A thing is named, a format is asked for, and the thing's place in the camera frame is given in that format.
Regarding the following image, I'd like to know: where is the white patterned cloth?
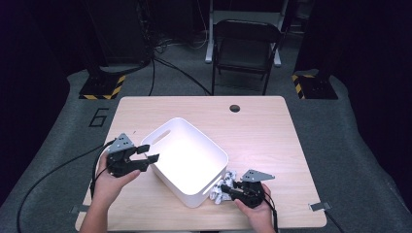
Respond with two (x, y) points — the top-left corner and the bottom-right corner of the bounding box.
(209, 170), (238, 206)

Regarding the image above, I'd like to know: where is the person's left hand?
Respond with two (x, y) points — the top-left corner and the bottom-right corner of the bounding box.
(90, 151), (142, 210)

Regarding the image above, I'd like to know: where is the person's right hand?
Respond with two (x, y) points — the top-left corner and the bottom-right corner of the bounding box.
(233, 183), (276, 229)

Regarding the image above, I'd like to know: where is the white plastic bin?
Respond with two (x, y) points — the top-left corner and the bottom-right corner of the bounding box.
(141, 116), (229, 209)

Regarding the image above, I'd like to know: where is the dark equipment cabinet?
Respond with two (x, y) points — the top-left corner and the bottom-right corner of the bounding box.
(84, 0), (154, 66)

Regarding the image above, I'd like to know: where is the long black floor cable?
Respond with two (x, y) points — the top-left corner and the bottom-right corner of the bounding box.
(17, 144), (105, 233)

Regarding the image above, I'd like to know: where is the tangle of floor cables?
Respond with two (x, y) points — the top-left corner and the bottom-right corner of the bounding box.
(152, 30), (208, 54)

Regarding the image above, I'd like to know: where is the short black cable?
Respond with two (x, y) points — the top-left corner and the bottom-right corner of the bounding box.
(324, 209), (346, 233)

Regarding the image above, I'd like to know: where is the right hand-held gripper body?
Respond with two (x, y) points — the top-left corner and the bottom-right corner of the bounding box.
(231, 169), (276, 210)

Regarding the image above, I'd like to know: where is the black folding chair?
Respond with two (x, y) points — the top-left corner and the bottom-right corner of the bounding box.
(212, 18), (283, 96)
(204, 0), (290, 68)

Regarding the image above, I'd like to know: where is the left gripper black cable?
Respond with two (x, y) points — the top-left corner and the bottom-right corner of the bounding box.
(89, 139), (117, 198)

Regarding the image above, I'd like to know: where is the grey tape piece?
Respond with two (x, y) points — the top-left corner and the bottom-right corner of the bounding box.
(70, 204), (94, 215)
(308, 201), (332, 213)

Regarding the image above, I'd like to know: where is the black yellow-striped stand base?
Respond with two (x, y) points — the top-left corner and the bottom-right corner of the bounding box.
(78, 66), (126, 101)
(291, 72), (339, 100)

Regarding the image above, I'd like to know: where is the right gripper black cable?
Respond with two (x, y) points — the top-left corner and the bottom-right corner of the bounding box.
(262, 190), (280, 233)

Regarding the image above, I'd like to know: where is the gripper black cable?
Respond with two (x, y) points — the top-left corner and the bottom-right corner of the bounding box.
(89, 139), (117, 198)
(262, 190), (280, 233)

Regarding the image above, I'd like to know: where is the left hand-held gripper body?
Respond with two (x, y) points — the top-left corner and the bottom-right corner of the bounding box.
(105, 132), (144, 179)

